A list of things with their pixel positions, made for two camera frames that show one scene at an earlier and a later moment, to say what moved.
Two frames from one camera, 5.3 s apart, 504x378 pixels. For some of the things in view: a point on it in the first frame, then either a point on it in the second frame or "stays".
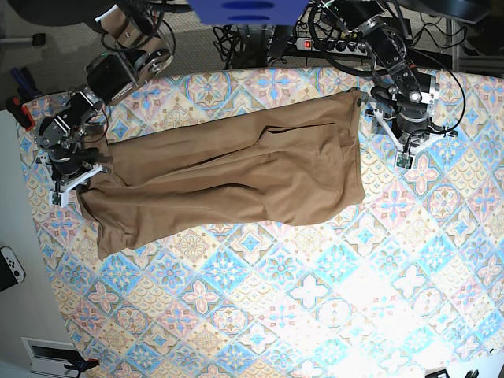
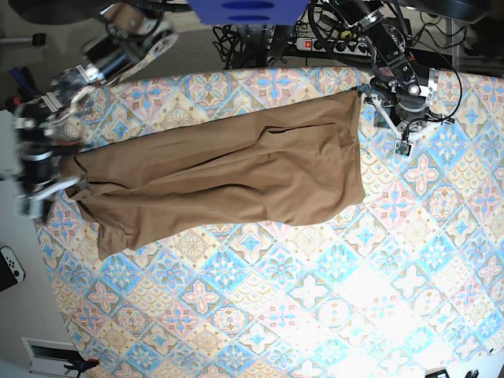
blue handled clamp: x=28 y=89 stays
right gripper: x=404 y=156 -> x=407 y=116
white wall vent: x=49 y=357 stays
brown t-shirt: x=298 y=164 stays
